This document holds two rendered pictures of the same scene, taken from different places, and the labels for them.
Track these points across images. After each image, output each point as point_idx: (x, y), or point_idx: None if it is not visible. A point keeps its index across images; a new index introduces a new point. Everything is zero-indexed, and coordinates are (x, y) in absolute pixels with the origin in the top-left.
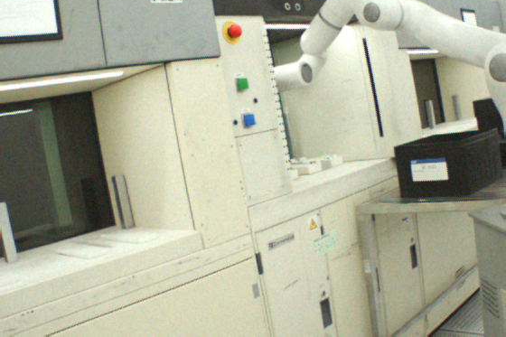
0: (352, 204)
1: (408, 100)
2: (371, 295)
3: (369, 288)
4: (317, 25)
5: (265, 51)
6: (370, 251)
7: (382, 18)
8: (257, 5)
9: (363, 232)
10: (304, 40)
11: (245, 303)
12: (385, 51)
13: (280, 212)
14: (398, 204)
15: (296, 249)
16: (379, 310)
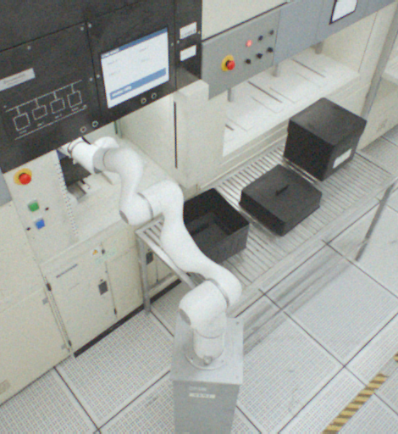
0: (133, 227)
1: (213, 133)
2: (140, 272)
3: (140, 269)
4: (101, 164)
5: (57, 175)
6: (140, 254)
7: (130, 225)
8: (50, 145)
9: (137, 245)
10: (93, 161)
11: (36, 309)
12: (189, 122)
13: (67, 258)
14: (157, 253)
15: (80, 269)
16: (146, 278)
